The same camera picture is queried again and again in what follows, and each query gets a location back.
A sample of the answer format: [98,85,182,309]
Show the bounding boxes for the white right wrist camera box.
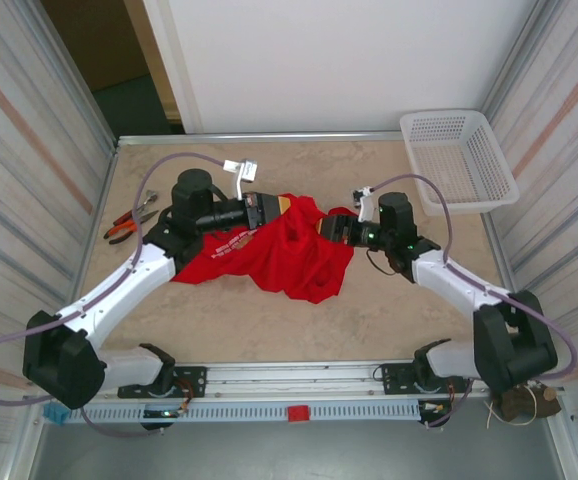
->
[351,187,378,224]

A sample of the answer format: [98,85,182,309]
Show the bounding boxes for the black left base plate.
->
[117,366,208,400]

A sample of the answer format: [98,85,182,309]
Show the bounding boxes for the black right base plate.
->
[378,363,473,396]

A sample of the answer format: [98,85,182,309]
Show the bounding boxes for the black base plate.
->
[117,366,208,400]
[378,363,473,396]

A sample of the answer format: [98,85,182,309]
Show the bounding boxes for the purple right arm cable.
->
[371,173,578,431]

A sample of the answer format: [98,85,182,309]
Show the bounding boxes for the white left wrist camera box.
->
[222,158,259,201]

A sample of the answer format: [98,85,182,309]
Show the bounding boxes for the white slotted cable duct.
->
[63,402,423,424]

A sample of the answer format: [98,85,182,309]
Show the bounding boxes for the orange-handled pliers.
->
[107,209,160,245]

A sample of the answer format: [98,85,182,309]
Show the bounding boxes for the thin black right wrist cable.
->
[366,248,401,277]

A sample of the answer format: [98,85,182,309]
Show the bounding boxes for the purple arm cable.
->
[0,152,228,440]
[371,173,578,431]

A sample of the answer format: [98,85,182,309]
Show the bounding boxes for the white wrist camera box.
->
[351,187,378,224]
[222,158,259,201]

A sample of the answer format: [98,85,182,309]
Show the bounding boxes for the white perforated plastic basket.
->
[399,109,520,215]

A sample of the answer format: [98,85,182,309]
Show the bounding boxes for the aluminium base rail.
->
[21,362,560,401]

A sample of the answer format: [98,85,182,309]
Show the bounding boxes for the brown cloth pouch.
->
[488,382,563,426]

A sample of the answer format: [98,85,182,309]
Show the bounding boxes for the red-handled silver pliers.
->
[113,188,159,226]

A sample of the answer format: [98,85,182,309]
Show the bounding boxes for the aluminium table frame rail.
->
[116,130,405,147]

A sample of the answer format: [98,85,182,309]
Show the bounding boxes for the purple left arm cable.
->
[0,152,228,440]

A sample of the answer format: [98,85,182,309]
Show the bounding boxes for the red t-shirt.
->
[171,193,356,305]

